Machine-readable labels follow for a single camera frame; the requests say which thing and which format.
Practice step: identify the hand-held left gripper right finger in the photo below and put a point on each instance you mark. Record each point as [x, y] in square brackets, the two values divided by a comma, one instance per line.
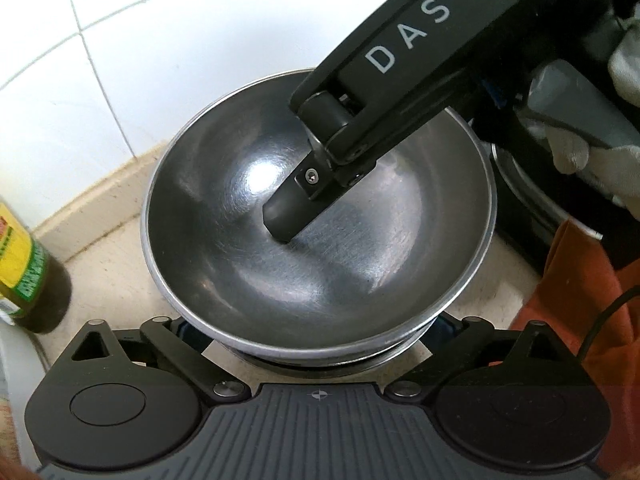
[470, 340]

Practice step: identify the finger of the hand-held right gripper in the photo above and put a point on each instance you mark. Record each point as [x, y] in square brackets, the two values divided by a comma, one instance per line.
[295, 205]

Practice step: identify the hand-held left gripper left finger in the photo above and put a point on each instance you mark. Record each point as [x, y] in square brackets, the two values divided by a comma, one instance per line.
[165, 342]

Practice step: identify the steel bowl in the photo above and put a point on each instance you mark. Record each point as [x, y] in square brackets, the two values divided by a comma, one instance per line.
[225, 240]
[320, 362]

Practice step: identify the person's right hand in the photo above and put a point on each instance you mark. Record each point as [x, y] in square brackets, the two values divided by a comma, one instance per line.
[590, 157]

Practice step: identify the orange cloth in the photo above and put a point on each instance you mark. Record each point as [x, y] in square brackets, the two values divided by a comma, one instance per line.
[585, 285]

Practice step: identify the yellow cap sauce bottle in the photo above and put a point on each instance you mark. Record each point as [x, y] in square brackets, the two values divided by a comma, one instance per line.
[35, 280]

